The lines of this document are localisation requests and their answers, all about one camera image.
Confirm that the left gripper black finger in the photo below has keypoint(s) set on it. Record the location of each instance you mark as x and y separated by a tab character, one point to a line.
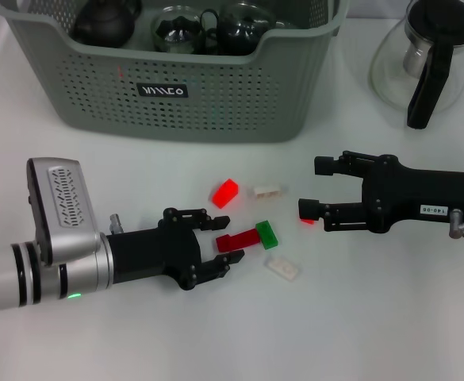
205	220
219	266

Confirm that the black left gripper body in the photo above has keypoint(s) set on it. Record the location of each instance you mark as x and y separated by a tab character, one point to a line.
148	254

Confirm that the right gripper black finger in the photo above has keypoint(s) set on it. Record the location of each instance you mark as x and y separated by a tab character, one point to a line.
354	163
348	216

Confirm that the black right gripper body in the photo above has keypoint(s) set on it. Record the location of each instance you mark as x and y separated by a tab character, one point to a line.
414	194

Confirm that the dark red long brick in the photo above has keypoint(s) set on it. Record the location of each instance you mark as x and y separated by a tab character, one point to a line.
237	240

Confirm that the orange-red sloped brick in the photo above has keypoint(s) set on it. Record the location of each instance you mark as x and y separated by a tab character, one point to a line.
224	193

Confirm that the small red brick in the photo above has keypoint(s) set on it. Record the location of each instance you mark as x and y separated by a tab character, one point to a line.
307	221

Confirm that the green studded brick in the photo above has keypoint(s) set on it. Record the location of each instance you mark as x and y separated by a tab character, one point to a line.
267	235

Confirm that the white studded plate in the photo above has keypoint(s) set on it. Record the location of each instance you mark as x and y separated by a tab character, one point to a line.
283	268

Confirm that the white hollow brick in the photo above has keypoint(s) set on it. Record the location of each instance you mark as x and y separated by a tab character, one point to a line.
269	192

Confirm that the grey perforated storage bin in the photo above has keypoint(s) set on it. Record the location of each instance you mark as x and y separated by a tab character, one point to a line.
215	99

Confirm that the black teapot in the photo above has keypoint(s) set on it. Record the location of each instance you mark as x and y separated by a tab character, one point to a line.
104	24

